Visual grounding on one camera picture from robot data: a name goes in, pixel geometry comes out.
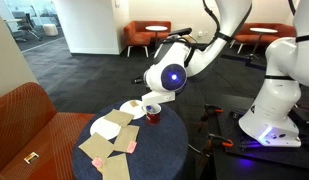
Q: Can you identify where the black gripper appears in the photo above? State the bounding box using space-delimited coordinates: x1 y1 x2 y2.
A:
142 91 175 106

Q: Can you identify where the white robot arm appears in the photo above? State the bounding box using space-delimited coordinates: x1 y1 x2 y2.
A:
139 0 309 147

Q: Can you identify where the red white mug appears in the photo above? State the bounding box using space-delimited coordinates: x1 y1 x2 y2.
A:
144 104 162 125

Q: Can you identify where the tan sugar packet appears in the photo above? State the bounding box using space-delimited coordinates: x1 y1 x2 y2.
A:
130 100 139 107

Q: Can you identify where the brown napkin on plates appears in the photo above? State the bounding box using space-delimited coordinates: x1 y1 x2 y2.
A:
104 109 134 127

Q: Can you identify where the brown napkin centre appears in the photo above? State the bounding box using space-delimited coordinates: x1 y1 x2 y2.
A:
114 125 139 153

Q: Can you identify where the pink sweetener packet right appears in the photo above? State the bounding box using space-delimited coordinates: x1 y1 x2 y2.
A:
126 141 137 154

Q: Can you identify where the pink sweetener packet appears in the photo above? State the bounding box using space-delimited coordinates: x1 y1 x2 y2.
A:
91 157 103 168
126 141 137 154

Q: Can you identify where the round blue fabric table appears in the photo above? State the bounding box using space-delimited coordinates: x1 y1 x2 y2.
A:
72 100 188 180

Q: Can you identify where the large white plate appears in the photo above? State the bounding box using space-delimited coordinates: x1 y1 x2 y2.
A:
90 117 121 140

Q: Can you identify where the orange clamp upper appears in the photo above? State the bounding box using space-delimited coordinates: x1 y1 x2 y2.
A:
205 104 224 113

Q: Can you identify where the orange clamp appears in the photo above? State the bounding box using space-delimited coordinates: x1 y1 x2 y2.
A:
208 133 234 148
205 104 224 113

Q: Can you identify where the round white cafe table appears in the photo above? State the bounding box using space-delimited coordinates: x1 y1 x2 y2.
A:
145 25 169 46

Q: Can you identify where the brown napkin left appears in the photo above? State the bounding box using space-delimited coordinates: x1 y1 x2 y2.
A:
79 133 113 160

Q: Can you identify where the orange clamp lower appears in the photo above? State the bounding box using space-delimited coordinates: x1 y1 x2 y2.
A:
208 133 234 148

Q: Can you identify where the pink sweetener packet left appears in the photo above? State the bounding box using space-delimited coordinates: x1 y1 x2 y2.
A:
91 157 103 168

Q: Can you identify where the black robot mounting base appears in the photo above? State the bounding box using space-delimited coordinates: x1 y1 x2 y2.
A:
206 94 309 180

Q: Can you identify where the white round ottoman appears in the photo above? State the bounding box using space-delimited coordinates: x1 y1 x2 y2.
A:
43 24 58 36

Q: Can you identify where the orange sofa foreground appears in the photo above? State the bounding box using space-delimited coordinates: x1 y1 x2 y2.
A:
0 82 92 180

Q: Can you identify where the orange sofa right background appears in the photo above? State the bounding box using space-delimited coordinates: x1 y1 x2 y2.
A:
232 23 296 49

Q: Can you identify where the grey office chair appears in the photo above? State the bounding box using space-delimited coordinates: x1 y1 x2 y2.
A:
12 11 43 42

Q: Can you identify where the black camera on stand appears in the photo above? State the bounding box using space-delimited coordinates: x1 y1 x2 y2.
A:
168 27 192 36

